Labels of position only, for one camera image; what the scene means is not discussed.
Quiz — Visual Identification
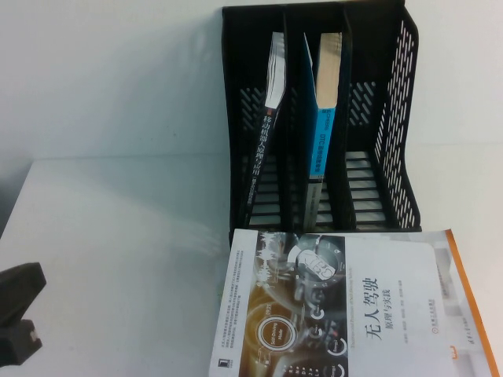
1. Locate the black plastic book stand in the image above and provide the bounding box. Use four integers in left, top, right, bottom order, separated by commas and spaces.
221, 0, 424, 251

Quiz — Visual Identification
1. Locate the black spine robotics book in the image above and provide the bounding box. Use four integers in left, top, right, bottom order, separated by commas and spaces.
244, 31, 288, 231

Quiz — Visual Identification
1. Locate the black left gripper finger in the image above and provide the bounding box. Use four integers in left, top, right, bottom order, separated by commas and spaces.
0, 262, 48, 328
0, 319, 43, 371

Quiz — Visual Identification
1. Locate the blue spine book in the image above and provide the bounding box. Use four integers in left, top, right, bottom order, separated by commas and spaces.
301, 31, 344, 232

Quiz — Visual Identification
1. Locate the white orange ROS2 book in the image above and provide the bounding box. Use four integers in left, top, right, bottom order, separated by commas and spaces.
428, 228, 498, 377

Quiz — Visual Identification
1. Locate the white driverless car book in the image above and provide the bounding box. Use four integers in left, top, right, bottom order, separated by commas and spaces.
209, 228, 460, 377

